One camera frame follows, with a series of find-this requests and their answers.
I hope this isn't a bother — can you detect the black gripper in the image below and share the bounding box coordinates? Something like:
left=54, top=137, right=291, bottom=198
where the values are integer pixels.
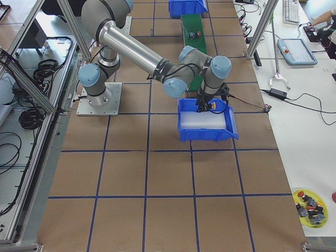
left=196, top=82, right=229, bottom=112

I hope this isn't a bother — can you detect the yellow mushroom push button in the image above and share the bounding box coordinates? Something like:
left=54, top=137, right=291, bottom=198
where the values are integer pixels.
left=206, top=102, right=216, bottom=110

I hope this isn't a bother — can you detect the red mushroom push button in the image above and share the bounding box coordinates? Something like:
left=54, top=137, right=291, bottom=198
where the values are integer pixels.
left=188, top=31, right=202, bottom=40

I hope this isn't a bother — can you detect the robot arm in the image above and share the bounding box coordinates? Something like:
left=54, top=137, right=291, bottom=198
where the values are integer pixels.
left=81, top=1, right=232, bottom=112

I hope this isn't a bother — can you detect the yellow plate of buttons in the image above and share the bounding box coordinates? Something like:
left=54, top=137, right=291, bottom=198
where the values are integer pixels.
left=292, top=188, right=329, bottom=228

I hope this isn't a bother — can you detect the white foam pad destination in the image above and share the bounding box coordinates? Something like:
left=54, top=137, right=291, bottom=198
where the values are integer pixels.
left=178, top=111, right=227, bottom=130

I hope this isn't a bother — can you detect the blue destination bin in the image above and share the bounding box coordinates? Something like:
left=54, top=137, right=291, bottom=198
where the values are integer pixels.
left=177, top=98, right=239, bottom=142

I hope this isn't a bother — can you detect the green conveyor belt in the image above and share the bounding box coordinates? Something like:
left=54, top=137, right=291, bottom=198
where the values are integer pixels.
left=181, top=14, right=207, bottom=93

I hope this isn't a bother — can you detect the black power adapter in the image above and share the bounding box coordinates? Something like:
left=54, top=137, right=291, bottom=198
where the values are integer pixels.
left=269, top=88, right=287, bottom=100

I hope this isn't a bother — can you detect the blue source bin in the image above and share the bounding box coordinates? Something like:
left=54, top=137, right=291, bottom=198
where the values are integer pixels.
left=169, top=0, right=208, bottom=18

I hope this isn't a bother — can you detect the teach pendant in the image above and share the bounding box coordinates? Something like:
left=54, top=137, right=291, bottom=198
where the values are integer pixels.
left=277, top=38, right=318, bottom=66

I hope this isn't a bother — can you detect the white keyboard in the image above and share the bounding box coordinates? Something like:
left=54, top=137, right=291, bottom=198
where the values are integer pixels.
left=282, top=0, right=300, bottom=25

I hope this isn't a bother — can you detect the red black wire pair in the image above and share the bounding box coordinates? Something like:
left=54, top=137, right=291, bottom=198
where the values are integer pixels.
left=228, top=94, right=271, bottom=113

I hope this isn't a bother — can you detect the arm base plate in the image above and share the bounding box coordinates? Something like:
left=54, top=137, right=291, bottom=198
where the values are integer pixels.
left=123, top=16, right=132, bottom=35
left=77, top=82, right=122, bottom=116

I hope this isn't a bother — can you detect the aluminium profile post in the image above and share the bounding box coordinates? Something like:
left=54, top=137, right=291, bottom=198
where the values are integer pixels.
left=246, top=0, right=278, bottom=59

